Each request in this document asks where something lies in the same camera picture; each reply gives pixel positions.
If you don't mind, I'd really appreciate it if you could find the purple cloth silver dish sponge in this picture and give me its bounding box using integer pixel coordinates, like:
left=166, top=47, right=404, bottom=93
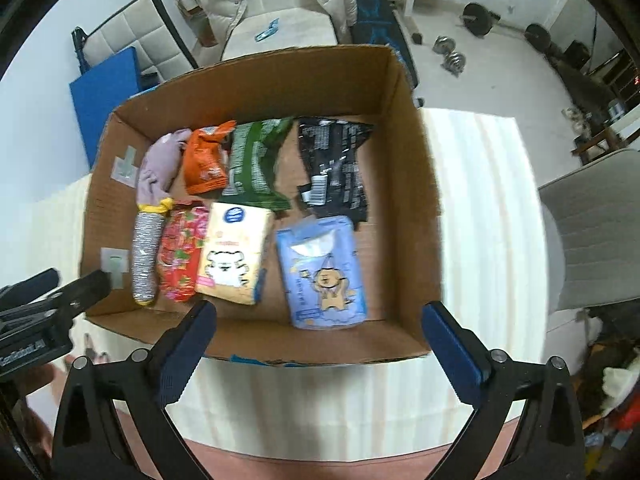
left=131, top=129, right=192, bottom=306

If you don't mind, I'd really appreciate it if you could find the open cardboard box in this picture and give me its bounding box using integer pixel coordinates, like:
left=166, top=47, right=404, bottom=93
left=81, top=46, right=440, bottom=365

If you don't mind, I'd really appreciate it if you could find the black blue weight bench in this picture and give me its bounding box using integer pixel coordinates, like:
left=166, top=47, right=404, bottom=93
left=350, top=0, right=419, bottom=91

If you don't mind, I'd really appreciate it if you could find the black snack bag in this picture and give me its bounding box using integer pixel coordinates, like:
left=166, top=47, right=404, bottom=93
left=297, top=117, right=373, bottom=226

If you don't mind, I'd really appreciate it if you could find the grey office chair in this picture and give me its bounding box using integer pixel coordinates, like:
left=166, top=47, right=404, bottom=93
left=538, top=148, right=639, bottom=313

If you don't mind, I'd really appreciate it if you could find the orange snack bag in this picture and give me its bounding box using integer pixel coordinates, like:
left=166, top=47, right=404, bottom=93
left=182, top=120, right=236, bottom=195

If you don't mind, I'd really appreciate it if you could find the chrome dumbbell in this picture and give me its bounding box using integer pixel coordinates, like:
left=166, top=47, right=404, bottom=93
left=433, top=36, right=466, bottom=77

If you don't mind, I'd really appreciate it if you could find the green snack bag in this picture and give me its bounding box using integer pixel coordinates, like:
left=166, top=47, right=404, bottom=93
left=218, top=117, right=294, bottom=211

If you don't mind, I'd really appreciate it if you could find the blue flat board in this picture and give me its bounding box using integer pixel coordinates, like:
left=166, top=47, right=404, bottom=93
left=70, top=47, right=142, bottom=168

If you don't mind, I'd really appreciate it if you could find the white padded chair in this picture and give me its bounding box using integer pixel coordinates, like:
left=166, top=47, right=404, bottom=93
left=72, top=0, right=198, bottom=82

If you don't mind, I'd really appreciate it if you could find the black barbell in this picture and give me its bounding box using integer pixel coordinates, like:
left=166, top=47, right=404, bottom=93
left=460, top=2, right=551, bottom=53

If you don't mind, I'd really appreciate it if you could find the red candy packet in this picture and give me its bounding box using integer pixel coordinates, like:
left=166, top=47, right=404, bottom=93
left=156, top=200, right=209, bottom=302

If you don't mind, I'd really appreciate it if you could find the blue tissue pack brown bear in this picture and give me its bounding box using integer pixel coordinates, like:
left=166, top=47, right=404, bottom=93
left=276, top=216, right=368, bottom=330

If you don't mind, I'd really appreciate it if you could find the yellow tissue pack white bear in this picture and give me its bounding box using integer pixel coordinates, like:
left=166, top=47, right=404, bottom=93
left=195, top=202, right=274, bottom=306

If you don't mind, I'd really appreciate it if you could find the blue clip on stool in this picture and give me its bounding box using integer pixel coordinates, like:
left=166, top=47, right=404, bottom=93
left=255, top=18, right=279, bottom=42

